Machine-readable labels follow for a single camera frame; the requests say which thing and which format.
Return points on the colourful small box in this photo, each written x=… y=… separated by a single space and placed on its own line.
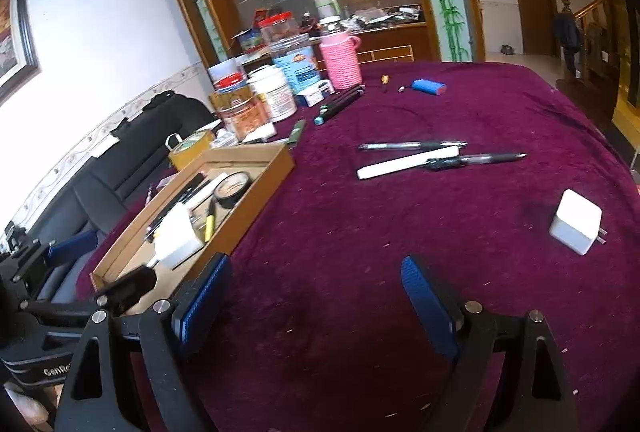
x=250 y=40

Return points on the yellow highlighter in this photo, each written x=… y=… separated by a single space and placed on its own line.
x=210 y=222

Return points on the blue battery pack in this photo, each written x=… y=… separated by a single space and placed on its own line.
x=428 y=86

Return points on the black gel pen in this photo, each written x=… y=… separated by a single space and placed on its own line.
x=410 y=145
x=475 y=160

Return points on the white red tin can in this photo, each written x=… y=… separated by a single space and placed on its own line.
x=227 y=79

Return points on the clear jar red lid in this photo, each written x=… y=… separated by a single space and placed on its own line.
x=277 y=29

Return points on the wooden door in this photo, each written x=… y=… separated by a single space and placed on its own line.
x=532 y=1

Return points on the black tape roll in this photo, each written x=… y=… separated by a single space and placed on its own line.
x=222 y=202

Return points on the blue label jar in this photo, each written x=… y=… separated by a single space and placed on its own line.
x=297 y=64

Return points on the orange lighter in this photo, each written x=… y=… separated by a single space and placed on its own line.
x=385 y=81

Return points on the white plastic bottle jar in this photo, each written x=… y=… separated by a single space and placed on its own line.
x=272 y=94

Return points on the patterned blue pen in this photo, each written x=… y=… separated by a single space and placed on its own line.
x=150 y=194

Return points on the clear jar orange label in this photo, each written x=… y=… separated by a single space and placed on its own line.
x=245 y=114

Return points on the small white box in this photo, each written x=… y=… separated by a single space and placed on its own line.
x=315 y=94

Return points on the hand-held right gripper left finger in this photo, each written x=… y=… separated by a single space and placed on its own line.
x=200 y=307

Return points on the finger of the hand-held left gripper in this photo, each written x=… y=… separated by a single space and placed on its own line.
x=70 y=246
x=127 y=287

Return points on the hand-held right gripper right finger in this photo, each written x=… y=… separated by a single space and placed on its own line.
x=430 y=307

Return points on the white barcode packet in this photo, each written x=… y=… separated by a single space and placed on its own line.
x=224 y=139

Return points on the green marker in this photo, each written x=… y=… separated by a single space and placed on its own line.
x=297 y=133

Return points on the white stick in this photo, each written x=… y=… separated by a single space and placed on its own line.
x=207 y=191

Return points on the pink knitted bottle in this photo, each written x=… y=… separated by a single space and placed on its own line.
x=341 y=61

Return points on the black sofa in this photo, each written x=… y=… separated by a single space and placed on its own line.
x=100 y=177

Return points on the cardboard box tray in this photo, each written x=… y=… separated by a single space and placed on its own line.
x=250 y=222

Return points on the framed wall picture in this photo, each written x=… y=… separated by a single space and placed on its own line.
x=15 y=46

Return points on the wooden staircase railing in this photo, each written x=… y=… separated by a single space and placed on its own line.
x=597 y=41

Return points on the black marker pens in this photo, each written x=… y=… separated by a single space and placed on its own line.
x=337 y=107

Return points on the white charger plug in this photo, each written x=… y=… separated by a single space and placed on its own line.
x=175 y=237
x=575 y=222

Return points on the brown packing tape roll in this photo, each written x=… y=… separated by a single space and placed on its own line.
x=187 y=154

